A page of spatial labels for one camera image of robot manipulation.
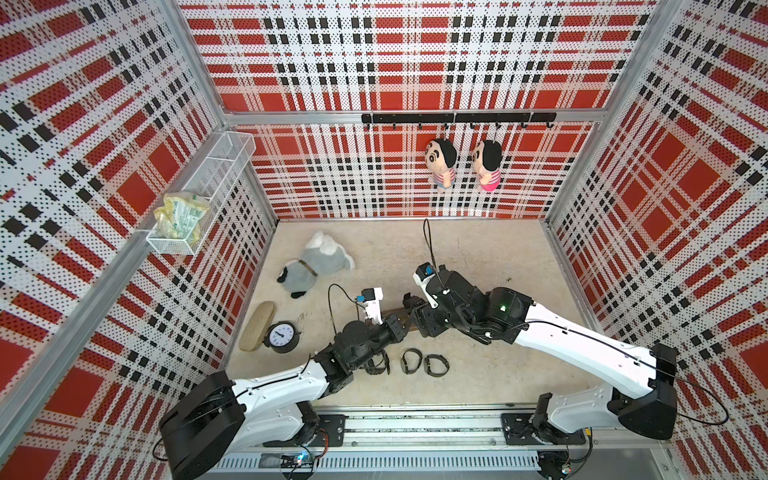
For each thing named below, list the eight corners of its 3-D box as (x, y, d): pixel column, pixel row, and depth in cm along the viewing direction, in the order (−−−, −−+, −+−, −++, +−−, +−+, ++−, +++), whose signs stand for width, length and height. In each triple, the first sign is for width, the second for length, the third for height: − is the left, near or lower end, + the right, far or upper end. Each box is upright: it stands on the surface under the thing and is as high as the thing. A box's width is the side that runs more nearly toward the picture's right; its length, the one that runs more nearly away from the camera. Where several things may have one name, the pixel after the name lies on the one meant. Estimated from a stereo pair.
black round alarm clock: (264, 353, 88) (260, 349, 86) (272, 324, 94) (269, 320, 92) (295, 353, 88) (292, 349, 86) (302, 324, 94) (299, 320, 92)
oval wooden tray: (240, 351, 88) (236, 348, 86) (256, 305, 98) (253, 301, 96) (263, 351, 88) (260, 348, 86) (277, 305, 98) (275, 301, 96)
